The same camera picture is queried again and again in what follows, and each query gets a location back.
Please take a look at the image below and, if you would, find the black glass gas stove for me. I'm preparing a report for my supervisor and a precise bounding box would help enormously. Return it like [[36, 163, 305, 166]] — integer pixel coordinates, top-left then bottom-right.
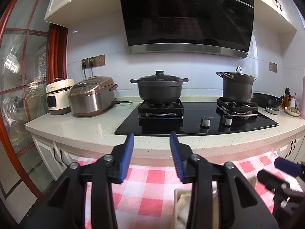
[[114, 99, 279, 135]]

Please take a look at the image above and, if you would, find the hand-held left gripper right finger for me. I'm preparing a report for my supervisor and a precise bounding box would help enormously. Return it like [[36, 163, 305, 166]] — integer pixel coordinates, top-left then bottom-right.
[[169, 131, 279, 229]]

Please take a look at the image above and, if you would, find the black wok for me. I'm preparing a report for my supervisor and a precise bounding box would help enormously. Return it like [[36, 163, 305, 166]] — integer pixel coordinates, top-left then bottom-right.
[[253, 93, 284, 108]]

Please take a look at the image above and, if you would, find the black casserole pot with lid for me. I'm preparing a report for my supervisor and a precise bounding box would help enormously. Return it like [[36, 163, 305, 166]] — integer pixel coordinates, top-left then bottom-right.
[[130, 70, 189, 103]]

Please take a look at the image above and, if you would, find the red wooden glass door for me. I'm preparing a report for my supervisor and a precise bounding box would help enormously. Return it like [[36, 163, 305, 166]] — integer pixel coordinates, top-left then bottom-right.
[[0, 0, 69, 202]]

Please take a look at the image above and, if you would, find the pink thermos flask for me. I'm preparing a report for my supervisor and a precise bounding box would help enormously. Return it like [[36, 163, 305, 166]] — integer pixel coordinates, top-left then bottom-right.
[[301, 76, 305, 120]]

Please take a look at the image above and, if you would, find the silver rice cooker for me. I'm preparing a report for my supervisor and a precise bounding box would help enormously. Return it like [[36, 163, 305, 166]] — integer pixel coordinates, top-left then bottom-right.
[[68, 76, 118, 118]]

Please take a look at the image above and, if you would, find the black glass range hood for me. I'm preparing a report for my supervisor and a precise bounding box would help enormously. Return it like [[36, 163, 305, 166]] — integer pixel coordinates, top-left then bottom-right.
[[117, 0, 255, 59]]

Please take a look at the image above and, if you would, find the pink checkered tablecloth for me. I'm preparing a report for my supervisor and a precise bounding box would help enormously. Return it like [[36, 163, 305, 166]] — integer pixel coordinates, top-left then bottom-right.
[[69, 149, 305, 229]]

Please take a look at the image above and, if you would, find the shallow white dish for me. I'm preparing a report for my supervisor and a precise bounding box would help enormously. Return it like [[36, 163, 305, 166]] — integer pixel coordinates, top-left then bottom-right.
[[285, 106, 301, 117]]

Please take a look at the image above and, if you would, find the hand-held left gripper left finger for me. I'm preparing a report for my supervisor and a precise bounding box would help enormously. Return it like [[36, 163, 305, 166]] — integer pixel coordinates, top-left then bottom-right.
[[31, 133, 135, 229]]

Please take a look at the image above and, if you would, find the dark stockpot with lid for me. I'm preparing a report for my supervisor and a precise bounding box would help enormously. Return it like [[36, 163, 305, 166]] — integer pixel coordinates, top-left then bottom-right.
[[216, 66, 257, 104]]

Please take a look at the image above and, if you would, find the black burner grate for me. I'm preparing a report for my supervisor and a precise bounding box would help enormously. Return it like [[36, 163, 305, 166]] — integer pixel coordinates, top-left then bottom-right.
[[216, 97, 259, 117], [138, 99, 184, 119]]

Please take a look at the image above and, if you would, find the white base cabinet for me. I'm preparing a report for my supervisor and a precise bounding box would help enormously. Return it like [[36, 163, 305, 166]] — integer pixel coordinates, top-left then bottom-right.
[[31, 131, 305, 180]]

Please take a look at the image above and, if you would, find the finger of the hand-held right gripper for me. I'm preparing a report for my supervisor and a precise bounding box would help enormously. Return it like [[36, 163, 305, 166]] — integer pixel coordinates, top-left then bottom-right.
[[257, 169, 292, 192], [274, 157, 305, 178]]

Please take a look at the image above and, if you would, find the white rice cooker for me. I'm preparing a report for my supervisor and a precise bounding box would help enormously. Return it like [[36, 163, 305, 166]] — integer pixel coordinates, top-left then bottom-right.
[[46, 77, 75, 115]]

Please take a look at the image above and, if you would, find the white wall cabinet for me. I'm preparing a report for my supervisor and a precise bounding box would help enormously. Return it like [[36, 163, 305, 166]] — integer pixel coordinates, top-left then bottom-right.
[[248, 0, 297, 32], [44, 0, 120, 28]]

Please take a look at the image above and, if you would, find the white plastic utensil basket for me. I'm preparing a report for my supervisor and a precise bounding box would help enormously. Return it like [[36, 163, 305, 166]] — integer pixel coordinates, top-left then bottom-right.
[[174, 176, 257, 229]]

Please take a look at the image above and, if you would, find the dark oil bottle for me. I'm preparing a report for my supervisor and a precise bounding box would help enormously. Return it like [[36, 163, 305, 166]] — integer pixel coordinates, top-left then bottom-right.
[[281, 87, 291, 109]]

